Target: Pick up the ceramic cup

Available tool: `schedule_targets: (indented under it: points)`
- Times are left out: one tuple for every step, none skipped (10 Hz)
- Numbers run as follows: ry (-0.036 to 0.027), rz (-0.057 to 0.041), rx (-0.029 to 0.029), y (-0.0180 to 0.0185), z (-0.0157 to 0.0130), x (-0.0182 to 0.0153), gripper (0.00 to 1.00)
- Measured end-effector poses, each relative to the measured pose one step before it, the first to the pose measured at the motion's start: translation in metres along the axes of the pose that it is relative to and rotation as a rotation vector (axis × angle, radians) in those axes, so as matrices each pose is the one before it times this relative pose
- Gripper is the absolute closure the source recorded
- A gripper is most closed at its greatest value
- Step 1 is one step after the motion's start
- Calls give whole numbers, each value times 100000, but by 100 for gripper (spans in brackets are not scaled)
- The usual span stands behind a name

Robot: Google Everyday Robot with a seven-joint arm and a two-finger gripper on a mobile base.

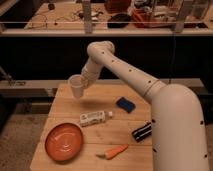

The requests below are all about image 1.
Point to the metal post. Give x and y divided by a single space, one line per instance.
184 11
86 6

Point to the red box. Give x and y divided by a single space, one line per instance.
142 20

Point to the black pan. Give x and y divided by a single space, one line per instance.
119 20

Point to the metal post right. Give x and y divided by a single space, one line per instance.
184 11

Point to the metal post left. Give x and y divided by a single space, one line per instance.
86 6

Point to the wooden workbench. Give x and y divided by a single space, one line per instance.
69 16

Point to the orange carrot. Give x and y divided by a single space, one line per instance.
111 153

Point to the orange bowl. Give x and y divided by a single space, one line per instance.
64 142

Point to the white tube bottle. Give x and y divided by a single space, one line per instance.
94 117

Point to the blue sponge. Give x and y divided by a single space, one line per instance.
125 104

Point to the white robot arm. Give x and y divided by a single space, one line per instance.
177 122

